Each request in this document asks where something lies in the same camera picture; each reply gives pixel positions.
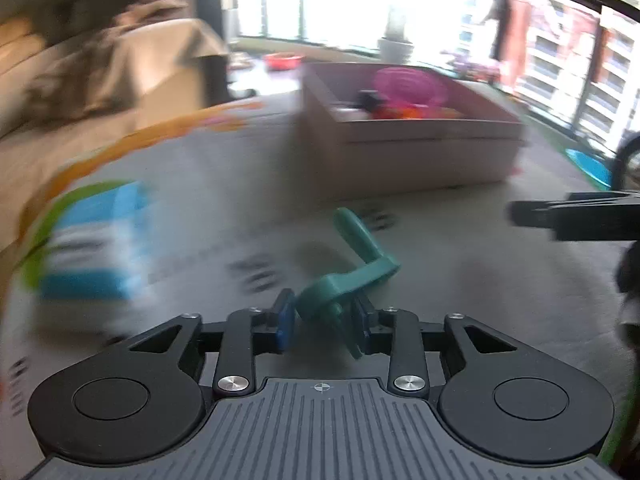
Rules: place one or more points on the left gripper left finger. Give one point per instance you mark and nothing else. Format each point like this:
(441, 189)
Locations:
(245, 335)

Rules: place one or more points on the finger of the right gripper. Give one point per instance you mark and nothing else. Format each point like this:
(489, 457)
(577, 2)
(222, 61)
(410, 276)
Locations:
(530, 214)

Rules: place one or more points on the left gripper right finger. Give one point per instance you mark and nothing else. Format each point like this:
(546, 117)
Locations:
(397, 334)

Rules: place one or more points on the teal plastic toy handle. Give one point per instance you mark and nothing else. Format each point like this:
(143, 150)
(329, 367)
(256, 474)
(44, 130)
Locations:
(327, 300)

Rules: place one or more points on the pink toy net scoop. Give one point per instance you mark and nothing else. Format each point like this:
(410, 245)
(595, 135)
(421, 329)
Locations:
(408, 86)

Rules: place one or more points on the blue white plastic bag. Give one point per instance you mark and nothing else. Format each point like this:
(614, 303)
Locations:
(94, 244)

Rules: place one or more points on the orange plastic toy bowl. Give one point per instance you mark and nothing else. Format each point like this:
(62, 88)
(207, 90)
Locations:
(387, 112)

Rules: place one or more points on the colourful ruler play mat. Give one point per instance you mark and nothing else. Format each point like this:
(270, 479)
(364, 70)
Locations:
(238, 212)

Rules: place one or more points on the pink cardboard box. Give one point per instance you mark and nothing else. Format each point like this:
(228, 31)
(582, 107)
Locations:
(378, 156)

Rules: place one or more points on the white pot bamboo plant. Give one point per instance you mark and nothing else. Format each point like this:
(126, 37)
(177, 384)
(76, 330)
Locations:
(439, 33)

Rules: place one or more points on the red plastic basin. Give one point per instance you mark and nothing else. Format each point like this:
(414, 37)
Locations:
(282, 61)

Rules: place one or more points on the beige sofa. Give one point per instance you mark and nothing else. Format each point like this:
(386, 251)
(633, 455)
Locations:
(161, 71)

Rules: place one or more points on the brown jacket on sofa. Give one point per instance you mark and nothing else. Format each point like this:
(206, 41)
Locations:
(75, 87)

